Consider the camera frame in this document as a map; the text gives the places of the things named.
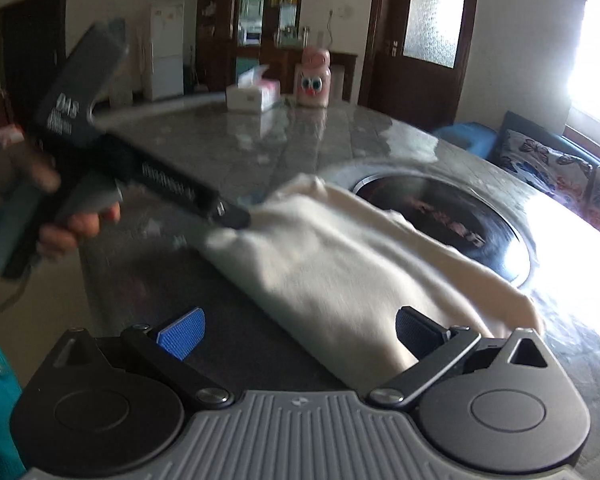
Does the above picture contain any dark wooden glass-panel door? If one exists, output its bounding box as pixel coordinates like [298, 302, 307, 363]
[360, 0, 480, 133]

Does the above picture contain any plain dark wooden door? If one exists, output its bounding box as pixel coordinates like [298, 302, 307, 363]
[0, 0, 69, 128]

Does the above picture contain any person's left hand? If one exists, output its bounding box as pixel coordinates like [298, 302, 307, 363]
[0, 145, 123, 262]

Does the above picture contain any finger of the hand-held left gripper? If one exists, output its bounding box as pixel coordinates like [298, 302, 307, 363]
[207, 197, 253, 231]

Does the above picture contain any grey cable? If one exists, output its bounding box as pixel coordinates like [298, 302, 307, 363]
[0, 267, 33, 323]

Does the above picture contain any white tissue box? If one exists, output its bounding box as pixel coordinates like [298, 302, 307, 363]
[225, 65, 281, 113]

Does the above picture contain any blue sofa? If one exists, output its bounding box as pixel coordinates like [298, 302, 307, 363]
[432, 110, 600, 248]

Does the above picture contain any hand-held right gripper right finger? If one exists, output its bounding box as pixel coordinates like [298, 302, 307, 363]
[370, 305, 551, 407]

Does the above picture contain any wooden display shelf unit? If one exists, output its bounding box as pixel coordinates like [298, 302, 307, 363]
[197, 0, 305, 98]

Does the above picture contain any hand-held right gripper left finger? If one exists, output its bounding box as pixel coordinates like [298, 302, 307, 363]
[52, 306, 233, 407]

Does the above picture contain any round recessed table cooker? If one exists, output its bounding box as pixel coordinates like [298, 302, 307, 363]
[349, 170, 539, 290]

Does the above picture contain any cream long-sleeve garment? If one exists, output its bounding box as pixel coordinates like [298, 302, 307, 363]
[200, 174, 545, 392]

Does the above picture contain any long butterfly print cushion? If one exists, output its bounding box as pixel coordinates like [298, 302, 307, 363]
[498, 129, 594, 202]

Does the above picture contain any window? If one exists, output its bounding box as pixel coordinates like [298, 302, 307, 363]
[564, 0, 600, 148]

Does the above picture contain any pink cartoon face bottle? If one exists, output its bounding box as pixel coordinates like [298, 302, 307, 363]
[294, 47, 333, 109]

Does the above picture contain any white refrigerator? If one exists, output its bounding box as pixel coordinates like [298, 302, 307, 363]
[146, 1, 187, 102]

